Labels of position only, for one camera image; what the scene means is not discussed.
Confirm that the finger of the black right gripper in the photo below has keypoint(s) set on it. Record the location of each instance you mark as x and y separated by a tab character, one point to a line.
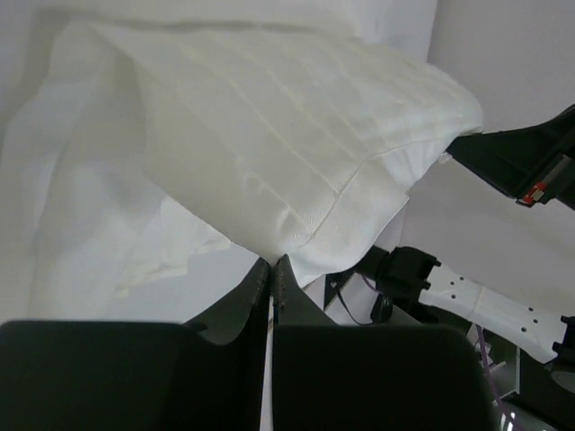
500	157

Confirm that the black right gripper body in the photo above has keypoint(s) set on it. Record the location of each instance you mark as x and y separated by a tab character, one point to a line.
549	176

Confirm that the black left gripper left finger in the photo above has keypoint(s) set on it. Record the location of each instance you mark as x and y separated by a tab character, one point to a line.
204	374

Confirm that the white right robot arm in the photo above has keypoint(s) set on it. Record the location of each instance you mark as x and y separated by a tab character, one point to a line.
415	276

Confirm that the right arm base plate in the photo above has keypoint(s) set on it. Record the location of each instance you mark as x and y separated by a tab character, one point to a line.
334	284

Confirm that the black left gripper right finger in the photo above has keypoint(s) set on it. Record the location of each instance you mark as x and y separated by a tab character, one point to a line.
326	376

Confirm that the white pleated skirt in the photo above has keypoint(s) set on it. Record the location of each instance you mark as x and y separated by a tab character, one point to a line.
128	151

